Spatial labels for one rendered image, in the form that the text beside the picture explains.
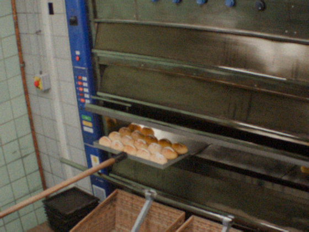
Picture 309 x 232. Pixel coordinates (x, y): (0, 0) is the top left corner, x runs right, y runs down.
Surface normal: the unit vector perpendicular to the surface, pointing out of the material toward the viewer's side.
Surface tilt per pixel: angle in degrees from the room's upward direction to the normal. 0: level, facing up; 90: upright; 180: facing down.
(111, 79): 70
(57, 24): 90
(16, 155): 90
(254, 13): 90
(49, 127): 90
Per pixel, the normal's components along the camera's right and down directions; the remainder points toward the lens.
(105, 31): -0.69, -0.01
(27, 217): 0.72, 0.18
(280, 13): -0.69, 0.33
